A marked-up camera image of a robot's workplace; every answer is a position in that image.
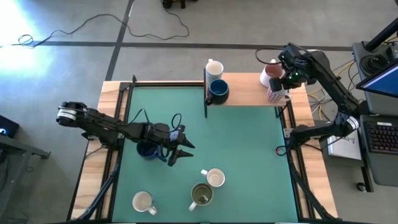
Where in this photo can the black floor stand base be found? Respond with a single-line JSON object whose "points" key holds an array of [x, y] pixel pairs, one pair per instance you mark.
{"points": [[168, 3]]}

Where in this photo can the red white patterned mug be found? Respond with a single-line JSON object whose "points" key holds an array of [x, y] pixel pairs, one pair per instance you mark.
{"points": [[275, 97]]}

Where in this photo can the white mug pink inside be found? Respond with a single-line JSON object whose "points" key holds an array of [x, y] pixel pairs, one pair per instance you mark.
{"points": [[272, 72]]}

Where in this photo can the white mug blue floral pattern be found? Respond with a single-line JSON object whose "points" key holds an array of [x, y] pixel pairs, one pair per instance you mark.
{"points": [[215, 178]]}

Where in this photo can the green table mat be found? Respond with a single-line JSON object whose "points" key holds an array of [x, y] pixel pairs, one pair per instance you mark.
{"points": [[242, 149]]}

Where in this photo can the grey metal stand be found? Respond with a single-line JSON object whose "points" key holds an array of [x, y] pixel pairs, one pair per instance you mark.
{"points": [[18, 149]]}

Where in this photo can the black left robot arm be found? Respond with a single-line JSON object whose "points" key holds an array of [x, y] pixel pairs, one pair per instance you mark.
{"points": [[102, 123]]}

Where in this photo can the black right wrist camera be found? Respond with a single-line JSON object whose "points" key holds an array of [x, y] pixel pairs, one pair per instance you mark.
{"points": [[275, 84]]}

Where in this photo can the plain white mug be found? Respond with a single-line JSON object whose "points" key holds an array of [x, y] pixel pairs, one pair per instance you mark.
{"points": [[142, 201]]}

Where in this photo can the white mug olive green inside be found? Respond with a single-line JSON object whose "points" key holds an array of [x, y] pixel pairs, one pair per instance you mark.
{"points": [[199, 191]]}

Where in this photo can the wooden shelf black legs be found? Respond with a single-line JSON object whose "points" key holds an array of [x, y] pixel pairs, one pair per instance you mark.
{"points": [[245, 93]]}

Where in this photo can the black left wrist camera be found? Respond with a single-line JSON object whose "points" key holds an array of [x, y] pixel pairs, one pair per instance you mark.
{"points": [[174, 136]]}

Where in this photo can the black aluminium table frame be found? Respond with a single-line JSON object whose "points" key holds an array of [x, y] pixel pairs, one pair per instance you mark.
{"points": [[168, 84]]}

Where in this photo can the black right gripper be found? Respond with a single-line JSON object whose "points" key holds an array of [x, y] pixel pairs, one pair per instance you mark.
{"points": [[297, 76]]}

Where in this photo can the black device blue light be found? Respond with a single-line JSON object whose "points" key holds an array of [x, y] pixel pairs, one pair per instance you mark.
{"points": [[7, 126]]}

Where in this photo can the black round pole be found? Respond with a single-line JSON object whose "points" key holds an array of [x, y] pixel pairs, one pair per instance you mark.
{"points": [[381, 37]]}

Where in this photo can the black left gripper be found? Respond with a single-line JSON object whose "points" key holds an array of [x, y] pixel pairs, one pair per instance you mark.
{"points": [[158, 133]]}

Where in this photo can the white printed booklet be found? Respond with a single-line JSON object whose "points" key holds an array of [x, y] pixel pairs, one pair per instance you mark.
{"points": [[345, 149]]}

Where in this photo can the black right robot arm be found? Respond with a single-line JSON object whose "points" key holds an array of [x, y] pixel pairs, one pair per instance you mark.
{"points": [[335, 90]]}

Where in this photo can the black caster wheel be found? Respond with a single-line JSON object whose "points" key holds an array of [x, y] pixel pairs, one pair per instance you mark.
{"points": [[361, 186]]}

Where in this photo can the dark blue mug cream base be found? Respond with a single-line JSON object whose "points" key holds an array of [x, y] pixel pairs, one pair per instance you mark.
{"points": [[147, 151]]}

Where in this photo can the black mug teal inside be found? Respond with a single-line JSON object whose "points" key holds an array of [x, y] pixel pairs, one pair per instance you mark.
{"points": [[218, 96]]}

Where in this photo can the white speckled mug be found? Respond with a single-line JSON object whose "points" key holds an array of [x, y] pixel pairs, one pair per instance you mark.
{"points": [[214, 70]]}

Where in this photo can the black laptop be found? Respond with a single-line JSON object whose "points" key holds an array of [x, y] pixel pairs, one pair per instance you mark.
{"points": [[385, 171]]}

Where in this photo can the black backlit keyboard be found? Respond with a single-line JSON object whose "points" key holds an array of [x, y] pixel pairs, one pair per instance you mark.
{"points": [[382, 138]]}

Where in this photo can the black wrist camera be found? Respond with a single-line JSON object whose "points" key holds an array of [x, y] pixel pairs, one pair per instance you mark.
{"points": [[275, 84], [174, 136]]}

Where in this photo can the computer monitor blue screen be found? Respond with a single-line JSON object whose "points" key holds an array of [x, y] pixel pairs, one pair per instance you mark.
{"points": [[382, 82]]}

